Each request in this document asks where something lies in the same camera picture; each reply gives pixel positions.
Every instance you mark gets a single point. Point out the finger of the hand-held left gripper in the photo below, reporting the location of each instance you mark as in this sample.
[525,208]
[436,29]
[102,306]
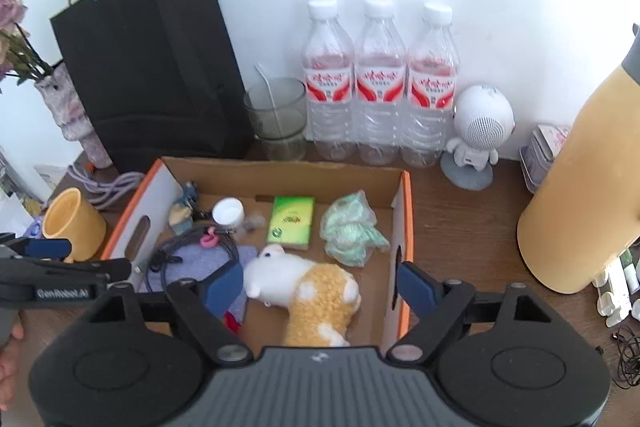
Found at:
[47,248]
[100,268]

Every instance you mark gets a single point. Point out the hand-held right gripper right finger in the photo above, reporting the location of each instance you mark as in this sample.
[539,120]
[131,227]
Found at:
[415,287]

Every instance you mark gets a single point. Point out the white robot speaker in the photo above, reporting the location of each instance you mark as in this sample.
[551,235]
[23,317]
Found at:
[482,117]

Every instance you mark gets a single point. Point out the white and yellow plush toy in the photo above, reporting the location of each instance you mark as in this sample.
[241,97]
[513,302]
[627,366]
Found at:
[320,297]

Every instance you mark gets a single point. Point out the yellow mug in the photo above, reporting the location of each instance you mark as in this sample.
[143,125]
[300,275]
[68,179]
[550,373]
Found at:
[75,227]

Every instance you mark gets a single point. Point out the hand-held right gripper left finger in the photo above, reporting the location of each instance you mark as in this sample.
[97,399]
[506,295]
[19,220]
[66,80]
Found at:
[222,289]

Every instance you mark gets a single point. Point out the dried pink flowers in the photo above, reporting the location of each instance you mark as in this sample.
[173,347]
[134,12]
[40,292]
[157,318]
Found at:
[12,9]

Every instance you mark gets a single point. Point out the clear water bottle red label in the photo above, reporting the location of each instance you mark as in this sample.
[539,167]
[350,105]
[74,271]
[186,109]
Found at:
[431,87]
[327,82]
[380,82]

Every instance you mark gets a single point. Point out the blue swirl printed packet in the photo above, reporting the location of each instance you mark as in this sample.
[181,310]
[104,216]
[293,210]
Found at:
[181,217]

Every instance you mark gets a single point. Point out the mottled purple vase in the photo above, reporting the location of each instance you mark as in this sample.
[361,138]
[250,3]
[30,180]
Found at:
[65,107]

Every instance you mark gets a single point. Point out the person's left hand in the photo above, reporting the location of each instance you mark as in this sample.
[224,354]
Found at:
[6,372]

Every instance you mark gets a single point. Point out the clear straw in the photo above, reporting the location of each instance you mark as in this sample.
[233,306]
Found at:
[267,82]

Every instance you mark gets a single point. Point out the pale green plastic bag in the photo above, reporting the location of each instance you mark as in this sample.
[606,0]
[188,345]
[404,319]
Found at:
[350,227]

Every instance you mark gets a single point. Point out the clear glass cup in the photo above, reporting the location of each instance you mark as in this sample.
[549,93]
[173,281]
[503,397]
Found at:
[275,117]

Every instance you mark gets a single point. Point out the red cardboard box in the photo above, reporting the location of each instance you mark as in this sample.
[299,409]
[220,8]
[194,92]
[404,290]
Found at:
[225,177]

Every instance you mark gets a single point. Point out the yellow thermos jug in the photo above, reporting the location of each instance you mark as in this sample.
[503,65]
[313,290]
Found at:
[585,187]

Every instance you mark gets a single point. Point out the small tin box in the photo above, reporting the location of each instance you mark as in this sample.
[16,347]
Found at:
[542,152]

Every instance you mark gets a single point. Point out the clear plastic wrapper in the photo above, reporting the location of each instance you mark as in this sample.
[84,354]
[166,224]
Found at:
[255,223]

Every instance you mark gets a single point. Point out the white power strip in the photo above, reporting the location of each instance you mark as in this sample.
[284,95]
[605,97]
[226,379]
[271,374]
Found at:
[617,292]

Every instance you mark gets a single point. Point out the black paper bag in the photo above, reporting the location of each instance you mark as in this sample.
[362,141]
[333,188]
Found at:
[150,57]

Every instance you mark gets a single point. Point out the lavender fabric pouch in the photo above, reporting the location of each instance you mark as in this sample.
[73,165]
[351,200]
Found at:
[200,259]

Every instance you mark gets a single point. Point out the green tissue pack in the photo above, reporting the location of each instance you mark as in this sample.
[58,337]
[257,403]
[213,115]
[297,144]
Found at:
[290,222]

